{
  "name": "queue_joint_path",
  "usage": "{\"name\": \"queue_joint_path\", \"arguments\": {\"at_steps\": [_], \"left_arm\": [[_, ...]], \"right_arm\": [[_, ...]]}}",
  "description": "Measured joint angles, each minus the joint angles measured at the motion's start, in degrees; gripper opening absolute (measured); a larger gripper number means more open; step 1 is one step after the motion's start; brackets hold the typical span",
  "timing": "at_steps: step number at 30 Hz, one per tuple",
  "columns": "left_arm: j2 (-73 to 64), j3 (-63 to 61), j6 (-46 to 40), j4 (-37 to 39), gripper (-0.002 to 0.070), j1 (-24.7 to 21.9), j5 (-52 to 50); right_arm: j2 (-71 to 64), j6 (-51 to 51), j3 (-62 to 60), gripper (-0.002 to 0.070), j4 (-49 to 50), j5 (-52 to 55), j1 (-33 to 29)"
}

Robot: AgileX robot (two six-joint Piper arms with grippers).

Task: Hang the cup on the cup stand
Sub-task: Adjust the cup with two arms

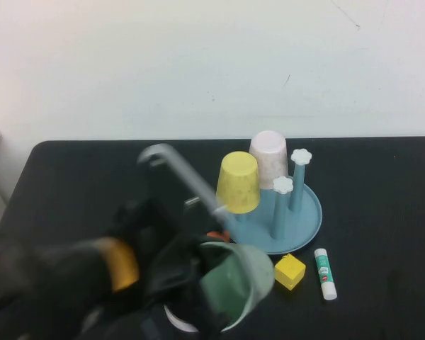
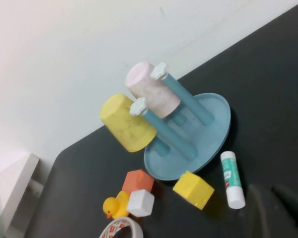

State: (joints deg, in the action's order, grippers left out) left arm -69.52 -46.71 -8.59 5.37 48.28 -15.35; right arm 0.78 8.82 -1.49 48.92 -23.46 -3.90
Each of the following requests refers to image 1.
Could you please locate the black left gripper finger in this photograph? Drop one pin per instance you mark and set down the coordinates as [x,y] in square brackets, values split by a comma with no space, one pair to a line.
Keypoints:
[214,260]
[212,318]

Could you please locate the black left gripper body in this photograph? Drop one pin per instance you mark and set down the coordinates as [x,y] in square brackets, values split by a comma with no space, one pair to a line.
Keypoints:
[173,276]

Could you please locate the mint green plastic cup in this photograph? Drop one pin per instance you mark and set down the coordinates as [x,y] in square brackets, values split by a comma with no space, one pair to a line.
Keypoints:
[258,269]

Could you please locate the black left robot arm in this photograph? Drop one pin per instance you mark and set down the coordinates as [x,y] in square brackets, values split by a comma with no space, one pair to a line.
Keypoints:
[56,276]

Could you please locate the yellow plastic cup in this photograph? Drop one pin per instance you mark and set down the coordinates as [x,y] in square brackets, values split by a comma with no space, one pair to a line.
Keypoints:
[238,184]

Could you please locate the blue cup stand with posts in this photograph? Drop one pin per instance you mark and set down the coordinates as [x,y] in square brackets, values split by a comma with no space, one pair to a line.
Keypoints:
[297,226]

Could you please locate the pale pink plastic cup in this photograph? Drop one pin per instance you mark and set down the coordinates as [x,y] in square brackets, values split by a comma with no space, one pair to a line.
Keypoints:
[269,156]

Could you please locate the orange cube block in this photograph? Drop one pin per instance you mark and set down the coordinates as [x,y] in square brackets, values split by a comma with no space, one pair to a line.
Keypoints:
[217,234]

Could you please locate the white double-sided tape roll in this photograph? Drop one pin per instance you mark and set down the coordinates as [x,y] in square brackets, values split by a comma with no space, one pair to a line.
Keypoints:
[178,324]

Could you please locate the yellow cube block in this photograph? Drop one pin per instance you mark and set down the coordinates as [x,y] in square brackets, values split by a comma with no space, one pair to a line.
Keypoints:
[290,272]

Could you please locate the green and white glue stick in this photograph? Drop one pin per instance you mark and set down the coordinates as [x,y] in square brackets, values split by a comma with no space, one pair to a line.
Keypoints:
[324,272]

